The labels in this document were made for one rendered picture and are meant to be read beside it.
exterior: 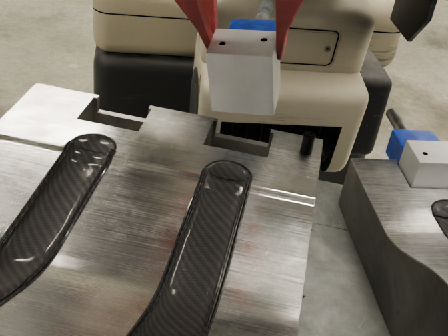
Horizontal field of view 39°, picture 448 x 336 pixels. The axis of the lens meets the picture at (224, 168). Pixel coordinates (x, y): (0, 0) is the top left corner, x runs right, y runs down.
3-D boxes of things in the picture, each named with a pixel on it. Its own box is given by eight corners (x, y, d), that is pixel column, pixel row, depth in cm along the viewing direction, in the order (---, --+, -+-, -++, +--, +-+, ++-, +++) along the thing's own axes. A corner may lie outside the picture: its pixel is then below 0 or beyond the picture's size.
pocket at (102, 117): (96, 129, 58) (96, 94, 56) (152, 141, 57) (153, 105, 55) (77, 155, 54) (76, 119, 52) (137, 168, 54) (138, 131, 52)
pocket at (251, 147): (210, 152, 57) (215, 117, 55) (268, 164, 56) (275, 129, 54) (199, 181, 53) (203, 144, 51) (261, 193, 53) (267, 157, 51)
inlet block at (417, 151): (362, 133, 68) (375, 89, 65) (406, 135, 68) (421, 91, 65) (403, 211, 57) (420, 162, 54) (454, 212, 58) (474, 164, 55)
